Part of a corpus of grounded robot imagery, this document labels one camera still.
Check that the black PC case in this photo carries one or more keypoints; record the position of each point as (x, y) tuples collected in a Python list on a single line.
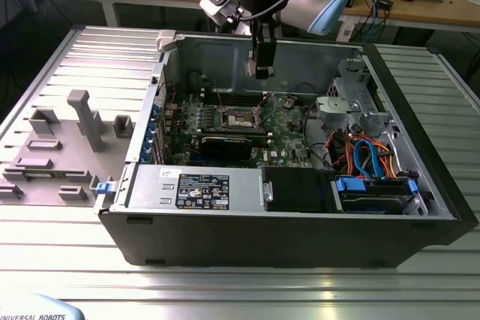
[(262, 237)]

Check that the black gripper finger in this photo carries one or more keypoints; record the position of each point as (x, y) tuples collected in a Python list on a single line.
[(266, 54)]

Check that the black drive bay box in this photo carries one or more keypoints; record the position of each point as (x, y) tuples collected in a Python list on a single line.
[(296, 189)]

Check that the CPU socket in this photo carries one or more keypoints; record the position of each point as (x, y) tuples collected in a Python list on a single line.
[(240, 122)]

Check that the silver CPU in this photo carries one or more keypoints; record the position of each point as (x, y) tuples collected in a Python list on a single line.
[(250, 68)]

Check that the small black box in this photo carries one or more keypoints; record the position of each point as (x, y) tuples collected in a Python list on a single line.
[(385, 3)]

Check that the grey parts rack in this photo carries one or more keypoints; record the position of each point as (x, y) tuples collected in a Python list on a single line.
[(67, 159)]

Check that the black graphics card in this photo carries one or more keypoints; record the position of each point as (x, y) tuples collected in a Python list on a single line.
[(225, 147)]

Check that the green RAM stick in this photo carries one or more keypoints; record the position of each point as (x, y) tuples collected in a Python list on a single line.
[(41, 174)]

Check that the pale blue teach pendant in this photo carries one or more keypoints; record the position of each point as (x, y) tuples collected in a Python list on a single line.
[(37, 308)]

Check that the hard disk in blue carrier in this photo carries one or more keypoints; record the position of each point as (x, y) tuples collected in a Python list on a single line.
[(352, 187)]

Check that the white power adapter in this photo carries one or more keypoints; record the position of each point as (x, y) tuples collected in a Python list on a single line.
[(347, 37)]

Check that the black RAM slot bank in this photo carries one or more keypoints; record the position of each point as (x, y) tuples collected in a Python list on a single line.
[(225, 132), (230, 97)]

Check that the silver power supply unit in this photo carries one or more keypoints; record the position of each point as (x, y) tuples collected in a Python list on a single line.
[(150, 189)]

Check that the green motherboard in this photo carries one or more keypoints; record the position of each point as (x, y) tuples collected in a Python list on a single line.
[(285, 129)]

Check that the silver metal drive cage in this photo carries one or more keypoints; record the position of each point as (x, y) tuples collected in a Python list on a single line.
[(330, 110)]

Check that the blue plastic latch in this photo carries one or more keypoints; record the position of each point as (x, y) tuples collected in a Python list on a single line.
[(105, 188)]

